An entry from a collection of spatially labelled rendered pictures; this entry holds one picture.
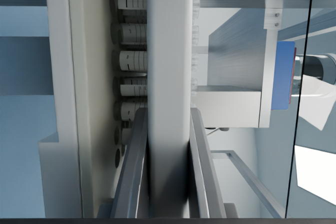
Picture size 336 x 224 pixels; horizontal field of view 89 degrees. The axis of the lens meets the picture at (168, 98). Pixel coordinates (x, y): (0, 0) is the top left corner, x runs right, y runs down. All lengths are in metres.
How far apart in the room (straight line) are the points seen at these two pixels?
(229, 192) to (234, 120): 3.77
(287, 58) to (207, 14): 3.98
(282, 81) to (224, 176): 3.62
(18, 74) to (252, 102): 0.76
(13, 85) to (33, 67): 0.10
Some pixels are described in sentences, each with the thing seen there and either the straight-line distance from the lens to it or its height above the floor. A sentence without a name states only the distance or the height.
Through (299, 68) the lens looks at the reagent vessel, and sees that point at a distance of 0.67.
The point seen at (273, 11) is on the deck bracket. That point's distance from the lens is 0.56.
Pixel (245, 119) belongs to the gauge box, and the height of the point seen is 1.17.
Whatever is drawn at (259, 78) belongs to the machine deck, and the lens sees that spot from 0.55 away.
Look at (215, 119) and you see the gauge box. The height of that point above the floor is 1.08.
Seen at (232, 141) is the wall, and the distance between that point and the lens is 4.03.
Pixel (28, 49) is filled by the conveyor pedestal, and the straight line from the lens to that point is 0.76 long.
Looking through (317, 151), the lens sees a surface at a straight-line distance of 0.59.
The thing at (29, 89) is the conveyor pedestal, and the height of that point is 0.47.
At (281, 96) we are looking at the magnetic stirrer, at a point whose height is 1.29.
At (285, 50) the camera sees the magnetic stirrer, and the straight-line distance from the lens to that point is 0.61.
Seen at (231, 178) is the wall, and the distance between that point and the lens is 4.18.
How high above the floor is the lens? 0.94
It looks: 1 degrees up
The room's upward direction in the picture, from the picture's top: 90 degrees clockwise
